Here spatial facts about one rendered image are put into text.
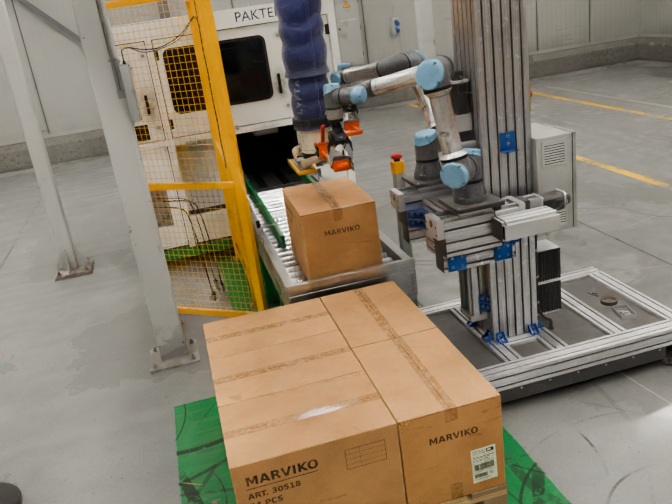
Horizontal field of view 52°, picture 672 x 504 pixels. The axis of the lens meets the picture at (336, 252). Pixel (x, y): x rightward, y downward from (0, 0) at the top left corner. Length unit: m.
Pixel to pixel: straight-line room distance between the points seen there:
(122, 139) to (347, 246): 1.37
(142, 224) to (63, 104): 8.21
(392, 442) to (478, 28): 1.77
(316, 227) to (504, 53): 1.23
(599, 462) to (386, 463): 1.03
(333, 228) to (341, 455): 1.42
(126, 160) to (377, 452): 2.25
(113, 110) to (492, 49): 2.01
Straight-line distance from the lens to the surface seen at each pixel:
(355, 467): 2.55
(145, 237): 4.12
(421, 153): 3.50
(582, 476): 3.14
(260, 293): 4.35
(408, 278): 3.71
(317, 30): 3.61
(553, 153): 3.39
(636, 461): 3.25
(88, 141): 12.10
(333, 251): 3.60
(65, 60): 12.14
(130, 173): 4.04
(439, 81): 2.84
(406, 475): 2.64
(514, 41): 3.27
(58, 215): 6.32
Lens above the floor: 1.97
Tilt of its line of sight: 20 degrees down
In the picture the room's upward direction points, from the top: 8 degrees counter-clockwise
